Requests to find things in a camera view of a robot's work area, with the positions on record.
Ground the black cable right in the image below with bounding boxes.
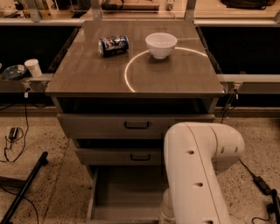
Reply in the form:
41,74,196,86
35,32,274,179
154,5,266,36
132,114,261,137
220,93,257,179

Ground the black power adapter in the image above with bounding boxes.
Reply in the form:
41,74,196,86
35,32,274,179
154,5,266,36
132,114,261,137
253,176,271,196
9,127,18,140

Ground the black power adapter right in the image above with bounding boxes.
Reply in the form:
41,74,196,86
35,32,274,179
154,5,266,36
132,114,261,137
253,176,271,196

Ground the black cable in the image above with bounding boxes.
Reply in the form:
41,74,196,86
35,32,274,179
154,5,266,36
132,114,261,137
0,95,31,164
220,93,257,179

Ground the grey drawer cabinet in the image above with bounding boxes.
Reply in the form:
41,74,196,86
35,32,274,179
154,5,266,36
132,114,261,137
44,19,226,182

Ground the black cable left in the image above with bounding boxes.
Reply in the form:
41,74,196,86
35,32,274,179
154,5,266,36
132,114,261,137
0,95,31,164

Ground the black power adapter left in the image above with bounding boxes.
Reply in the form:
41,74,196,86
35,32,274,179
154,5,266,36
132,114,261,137
9,127,18,140

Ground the white bowl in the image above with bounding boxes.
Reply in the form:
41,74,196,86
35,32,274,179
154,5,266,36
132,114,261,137
145,32,178,59

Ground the blue soda can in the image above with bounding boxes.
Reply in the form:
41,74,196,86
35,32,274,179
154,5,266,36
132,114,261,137
98,36,129,57

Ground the grey drawer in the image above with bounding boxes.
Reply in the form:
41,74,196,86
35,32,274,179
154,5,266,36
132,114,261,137
86,165,168,224
58,114,214,139
75,148,162,165

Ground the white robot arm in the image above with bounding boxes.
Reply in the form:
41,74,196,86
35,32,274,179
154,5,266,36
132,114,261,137
158,122,245,224

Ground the dark blue plate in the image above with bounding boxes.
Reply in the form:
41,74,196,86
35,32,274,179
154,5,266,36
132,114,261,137
2,65,27,81

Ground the black tripod leg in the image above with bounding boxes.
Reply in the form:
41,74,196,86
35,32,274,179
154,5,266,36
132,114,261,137
0,151,48,224

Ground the white paper cup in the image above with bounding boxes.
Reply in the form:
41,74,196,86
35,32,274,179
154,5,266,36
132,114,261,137
24,59,42,77

